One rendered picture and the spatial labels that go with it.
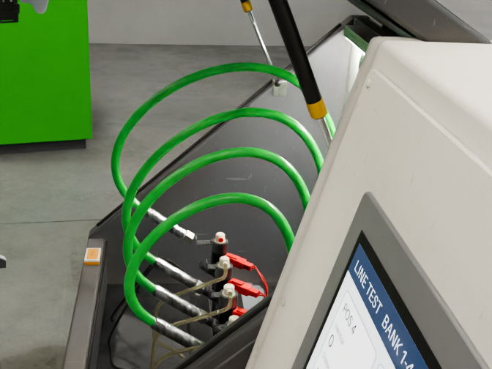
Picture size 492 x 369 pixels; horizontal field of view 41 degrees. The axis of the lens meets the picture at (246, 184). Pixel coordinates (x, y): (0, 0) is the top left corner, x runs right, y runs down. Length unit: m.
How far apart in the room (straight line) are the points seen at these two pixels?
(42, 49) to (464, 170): 3.95
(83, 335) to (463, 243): 0.87
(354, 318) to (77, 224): 3.10
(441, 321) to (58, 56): 3.99
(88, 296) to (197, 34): 6.46
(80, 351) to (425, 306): 0.80
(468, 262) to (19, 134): 4.13
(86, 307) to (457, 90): 0.91
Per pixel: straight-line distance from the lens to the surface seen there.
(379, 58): 0.65
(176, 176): 0.90
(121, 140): 1.05
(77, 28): 4.29
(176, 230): 1.12
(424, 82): 0.55
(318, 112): 0.71
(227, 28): 7.67
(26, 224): 3.62
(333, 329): 0.58
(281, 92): 1.37
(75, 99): 4.40
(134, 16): 7.52
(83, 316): 1.25
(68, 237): 3.46
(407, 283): 0.48
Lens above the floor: 1.68
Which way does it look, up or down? 24 degrees down
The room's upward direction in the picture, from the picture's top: 4 degrees clockwise
